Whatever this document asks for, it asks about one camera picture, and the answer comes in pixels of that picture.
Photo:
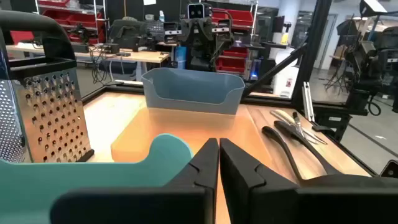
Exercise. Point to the light teal plastic bin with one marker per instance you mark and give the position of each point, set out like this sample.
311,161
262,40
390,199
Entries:
93,180

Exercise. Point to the dark teal plastic bin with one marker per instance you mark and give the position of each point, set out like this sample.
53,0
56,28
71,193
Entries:
192,102

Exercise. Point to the black aluminium table frame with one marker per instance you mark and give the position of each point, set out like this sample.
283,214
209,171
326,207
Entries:
311,46

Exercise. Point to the studio light panel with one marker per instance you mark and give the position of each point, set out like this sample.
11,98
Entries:
373,7

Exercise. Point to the black background robot station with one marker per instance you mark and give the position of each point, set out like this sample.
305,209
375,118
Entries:
382,62

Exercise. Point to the black plastic ladle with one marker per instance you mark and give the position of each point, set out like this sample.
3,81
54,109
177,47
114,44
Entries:
270,132

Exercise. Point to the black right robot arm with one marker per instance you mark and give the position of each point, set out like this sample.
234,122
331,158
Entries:
199,59

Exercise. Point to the silver aluminium extrusion bar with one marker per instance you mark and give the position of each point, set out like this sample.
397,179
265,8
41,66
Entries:
308,99

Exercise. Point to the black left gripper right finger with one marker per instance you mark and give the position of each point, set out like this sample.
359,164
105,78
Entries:
248,193

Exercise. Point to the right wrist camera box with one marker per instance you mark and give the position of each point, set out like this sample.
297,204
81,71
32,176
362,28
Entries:
196,11

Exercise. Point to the wooden workshop desk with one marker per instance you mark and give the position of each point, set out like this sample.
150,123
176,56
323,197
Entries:
140,56

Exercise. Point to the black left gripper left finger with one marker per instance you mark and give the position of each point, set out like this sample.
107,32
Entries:
186,202

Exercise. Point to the orange translucent plastic bin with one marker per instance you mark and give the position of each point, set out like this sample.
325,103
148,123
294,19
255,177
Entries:
192,130

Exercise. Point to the white cabinet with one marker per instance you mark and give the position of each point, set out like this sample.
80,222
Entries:
284,81

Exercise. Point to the red bin shelving rack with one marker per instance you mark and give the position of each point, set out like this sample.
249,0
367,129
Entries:
239,18
81,18

